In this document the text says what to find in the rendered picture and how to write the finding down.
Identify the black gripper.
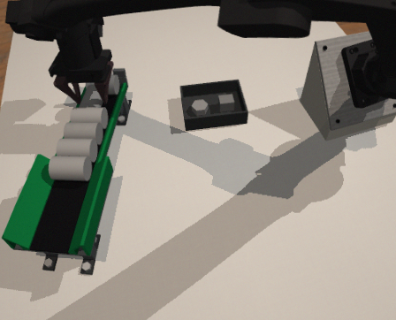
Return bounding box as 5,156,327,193
49,31,114,104

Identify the grey hexagonal prism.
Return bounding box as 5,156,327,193
192,100,208,116

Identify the grey cylinder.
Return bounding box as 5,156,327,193
57,139,98,162
64,122,103,145
79,83,103,108
70,107,108,129
49,156,92,181
86,75,119,95

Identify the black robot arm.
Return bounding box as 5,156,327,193
5,0,396,108

